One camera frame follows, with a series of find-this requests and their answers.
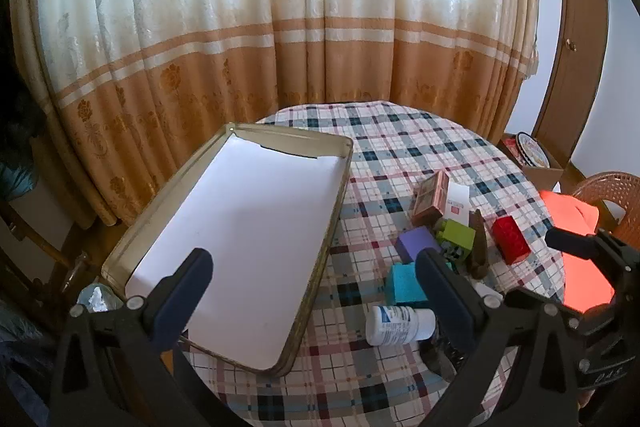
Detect purple block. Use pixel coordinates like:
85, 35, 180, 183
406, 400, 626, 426
395, 226, 443, 264

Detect dark wooden chair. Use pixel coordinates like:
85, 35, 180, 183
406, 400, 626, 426
0, 197, 101, 323

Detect red toy brick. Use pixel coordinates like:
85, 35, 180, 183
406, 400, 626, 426
491, 216, 532, 265

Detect cream and orange curtain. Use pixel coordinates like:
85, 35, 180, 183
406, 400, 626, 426
10, 0, 543, 228

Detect white pill bottle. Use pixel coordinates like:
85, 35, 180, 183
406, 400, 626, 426
365, 305, 437, 347

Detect gold metal tin tray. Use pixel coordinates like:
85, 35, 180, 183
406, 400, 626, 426
101, 123, 354, 378

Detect brown wicker chair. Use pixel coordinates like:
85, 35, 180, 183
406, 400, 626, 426
570, 172, 640, 238

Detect white cardboard box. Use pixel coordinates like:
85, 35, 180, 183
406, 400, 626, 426
442, 182, 472, 228

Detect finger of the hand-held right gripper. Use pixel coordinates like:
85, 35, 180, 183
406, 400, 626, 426
546, 227, 608, 260

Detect teal block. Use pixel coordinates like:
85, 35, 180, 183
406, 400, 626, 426
386, 263, 432, 308

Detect white paper lining sheet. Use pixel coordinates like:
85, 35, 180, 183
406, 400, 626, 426
125, 134, 349, 370

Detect brown cardboard box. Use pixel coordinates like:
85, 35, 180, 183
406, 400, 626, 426
500, 132, 566, 192

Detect clear plastic bag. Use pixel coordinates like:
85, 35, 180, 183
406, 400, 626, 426
75, 284, 123, 313

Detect brown wooden comb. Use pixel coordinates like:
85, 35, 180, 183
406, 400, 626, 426
467, 209, 492, 280

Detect round decorated tin lid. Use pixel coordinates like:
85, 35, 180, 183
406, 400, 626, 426
515, 132, 551, 166

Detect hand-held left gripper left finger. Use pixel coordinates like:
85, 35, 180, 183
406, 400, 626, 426
47, 248, 215, 427

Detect pink makeup palette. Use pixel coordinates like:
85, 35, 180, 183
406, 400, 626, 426
412, 170, 451, 224

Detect green block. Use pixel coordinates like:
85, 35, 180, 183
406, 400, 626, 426
434, 218, 476, 265

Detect wooden door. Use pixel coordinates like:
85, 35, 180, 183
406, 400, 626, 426
532, 0, 611, 168

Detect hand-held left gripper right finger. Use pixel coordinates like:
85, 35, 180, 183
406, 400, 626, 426
415, 247, 591, 427

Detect orange cloth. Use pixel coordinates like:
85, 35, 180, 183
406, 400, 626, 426
539, 189, 616, 315

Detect red packet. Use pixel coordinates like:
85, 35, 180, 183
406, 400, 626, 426
502, 138, 523, 165

